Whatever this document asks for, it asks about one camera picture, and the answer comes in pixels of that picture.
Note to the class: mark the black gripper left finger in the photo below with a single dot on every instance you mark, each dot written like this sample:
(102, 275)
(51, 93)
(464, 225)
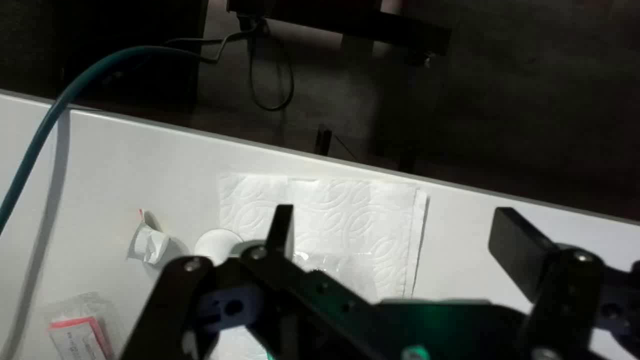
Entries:
(201, 307)

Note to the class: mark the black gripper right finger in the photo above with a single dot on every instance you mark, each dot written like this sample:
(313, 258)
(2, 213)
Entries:
(566, 281)

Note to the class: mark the small white creamer cup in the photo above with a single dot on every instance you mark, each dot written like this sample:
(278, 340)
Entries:
(216, 245)

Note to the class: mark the clear packet red label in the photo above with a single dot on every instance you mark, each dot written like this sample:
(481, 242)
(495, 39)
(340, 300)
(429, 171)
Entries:
(76, 328)

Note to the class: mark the white paper towel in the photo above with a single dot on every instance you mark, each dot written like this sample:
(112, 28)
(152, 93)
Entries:
(347, 220)

